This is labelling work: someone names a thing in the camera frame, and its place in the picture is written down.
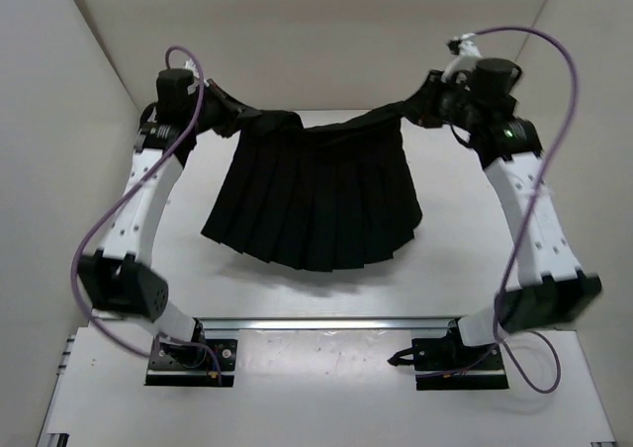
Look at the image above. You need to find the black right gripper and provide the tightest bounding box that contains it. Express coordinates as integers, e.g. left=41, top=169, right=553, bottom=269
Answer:
left=396, top=72, right=483, bottom=134

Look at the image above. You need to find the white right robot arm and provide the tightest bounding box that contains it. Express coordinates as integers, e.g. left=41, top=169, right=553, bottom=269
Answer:
left=422, top=56, right=602, bottom=369

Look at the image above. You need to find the aluminium mounting rail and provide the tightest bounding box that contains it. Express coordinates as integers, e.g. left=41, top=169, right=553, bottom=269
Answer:
left=201, top=316, right=452, bottom=331

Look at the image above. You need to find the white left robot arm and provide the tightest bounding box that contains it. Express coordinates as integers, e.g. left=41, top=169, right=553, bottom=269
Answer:
left=77, top=61, right=224, bottom=366

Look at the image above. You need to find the black pleated skirt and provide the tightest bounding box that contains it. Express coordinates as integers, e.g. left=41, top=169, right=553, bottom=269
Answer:
left=201, top=93, right=425, bottom=272

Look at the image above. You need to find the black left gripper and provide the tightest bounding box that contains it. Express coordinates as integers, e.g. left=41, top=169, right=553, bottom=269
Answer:
left=191, top=73, right=263, bottom=133

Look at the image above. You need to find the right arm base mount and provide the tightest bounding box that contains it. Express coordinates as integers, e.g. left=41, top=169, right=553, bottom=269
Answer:
left=388, top=321, right=509, bottom=392

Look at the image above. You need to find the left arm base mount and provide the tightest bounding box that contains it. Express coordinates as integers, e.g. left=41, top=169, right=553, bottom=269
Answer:
left=144, top=322, right=238, bottom=388

